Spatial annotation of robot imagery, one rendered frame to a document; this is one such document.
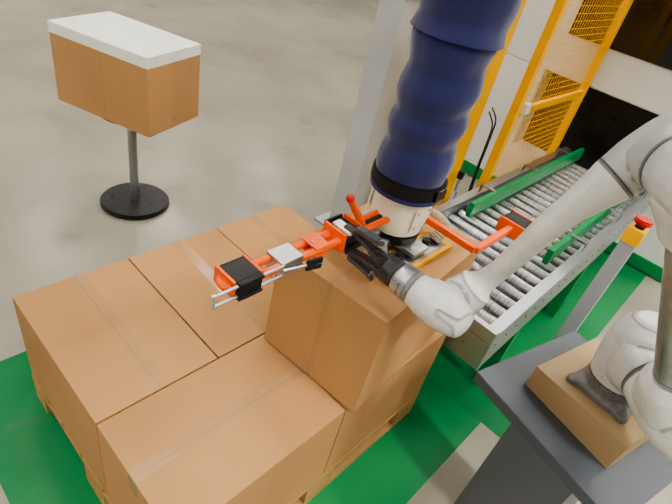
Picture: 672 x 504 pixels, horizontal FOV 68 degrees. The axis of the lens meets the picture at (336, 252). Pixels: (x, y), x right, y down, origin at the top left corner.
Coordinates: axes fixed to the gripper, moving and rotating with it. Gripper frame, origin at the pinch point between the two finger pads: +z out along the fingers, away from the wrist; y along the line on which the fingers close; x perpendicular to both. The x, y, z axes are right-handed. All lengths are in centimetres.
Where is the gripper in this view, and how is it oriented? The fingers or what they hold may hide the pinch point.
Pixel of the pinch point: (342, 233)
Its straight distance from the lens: 135.7
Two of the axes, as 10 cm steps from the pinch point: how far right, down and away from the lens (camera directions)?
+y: -2.1, 7.8, 6.0
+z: -6.9, -5.5, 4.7
